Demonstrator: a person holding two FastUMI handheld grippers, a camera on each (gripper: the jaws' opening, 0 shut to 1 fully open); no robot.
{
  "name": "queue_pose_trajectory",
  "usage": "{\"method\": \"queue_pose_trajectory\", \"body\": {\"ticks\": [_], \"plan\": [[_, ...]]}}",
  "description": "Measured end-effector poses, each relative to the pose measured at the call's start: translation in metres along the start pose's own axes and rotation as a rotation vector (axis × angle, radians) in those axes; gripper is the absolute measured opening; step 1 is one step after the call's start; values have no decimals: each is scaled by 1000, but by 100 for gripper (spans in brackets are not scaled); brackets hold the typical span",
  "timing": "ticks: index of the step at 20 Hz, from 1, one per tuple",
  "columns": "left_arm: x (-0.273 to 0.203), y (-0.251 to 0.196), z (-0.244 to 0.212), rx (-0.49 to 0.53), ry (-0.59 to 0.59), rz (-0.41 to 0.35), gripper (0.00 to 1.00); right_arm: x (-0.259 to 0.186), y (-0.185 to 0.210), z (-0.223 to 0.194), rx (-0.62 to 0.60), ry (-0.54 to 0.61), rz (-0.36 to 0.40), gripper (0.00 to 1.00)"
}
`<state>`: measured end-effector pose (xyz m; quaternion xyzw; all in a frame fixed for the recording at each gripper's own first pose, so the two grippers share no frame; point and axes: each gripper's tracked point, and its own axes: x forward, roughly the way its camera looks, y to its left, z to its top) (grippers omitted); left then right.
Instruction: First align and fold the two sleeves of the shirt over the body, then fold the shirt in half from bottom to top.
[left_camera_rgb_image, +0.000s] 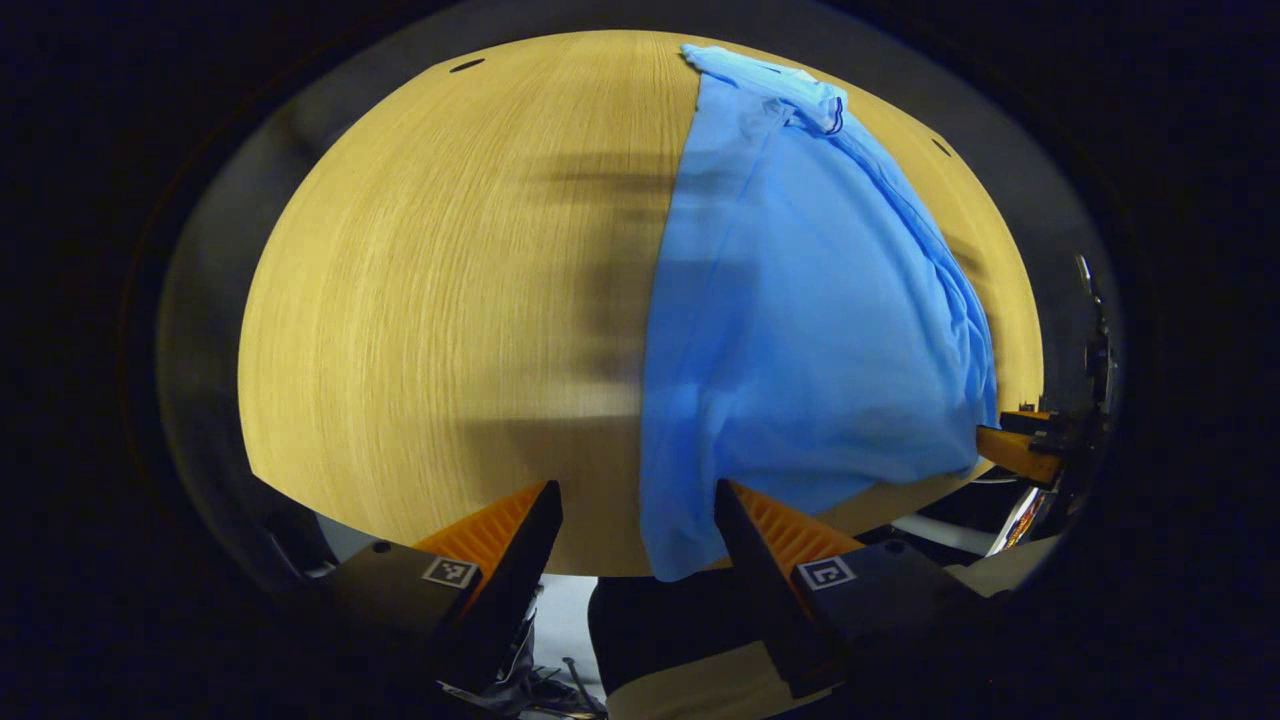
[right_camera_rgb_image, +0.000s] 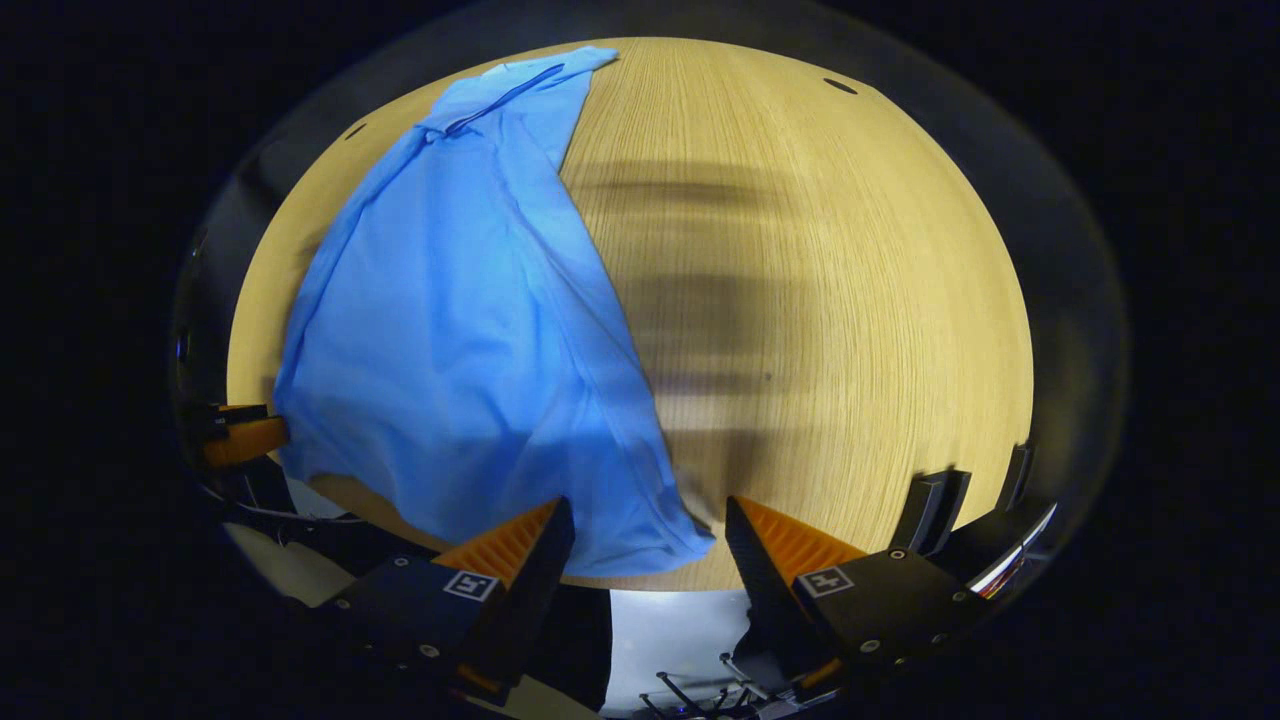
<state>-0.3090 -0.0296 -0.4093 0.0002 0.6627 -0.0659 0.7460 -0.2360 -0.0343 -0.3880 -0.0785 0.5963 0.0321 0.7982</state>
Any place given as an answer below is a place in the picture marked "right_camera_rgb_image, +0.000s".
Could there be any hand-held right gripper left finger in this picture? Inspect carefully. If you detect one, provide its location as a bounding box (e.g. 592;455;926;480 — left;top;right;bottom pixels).
315;497;577;706

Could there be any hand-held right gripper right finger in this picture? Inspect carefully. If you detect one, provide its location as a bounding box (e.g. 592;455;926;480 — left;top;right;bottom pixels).
724;495;993;701

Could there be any light blue T-shirt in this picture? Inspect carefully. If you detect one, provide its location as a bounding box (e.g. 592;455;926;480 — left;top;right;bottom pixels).
272;45;717;579

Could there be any metal wire rack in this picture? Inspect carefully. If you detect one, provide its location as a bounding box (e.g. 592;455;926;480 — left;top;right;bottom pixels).
638;650;793;720

